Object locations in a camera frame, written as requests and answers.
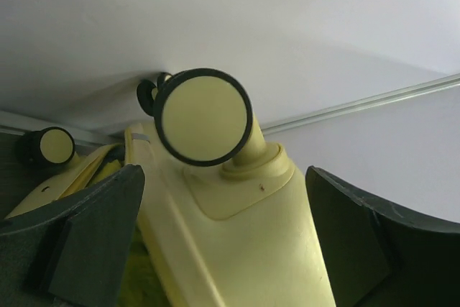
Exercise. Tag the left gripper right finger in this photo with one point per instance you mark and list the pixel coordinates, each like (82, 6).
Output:
(379, 253)

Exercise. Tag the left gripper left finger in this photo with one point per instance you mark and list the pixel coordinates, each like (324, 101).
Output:
(72, 252)

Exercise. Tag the yellow hard-shell suitcase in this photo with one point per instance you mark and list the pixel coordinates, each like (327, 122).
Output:
(224, 214)

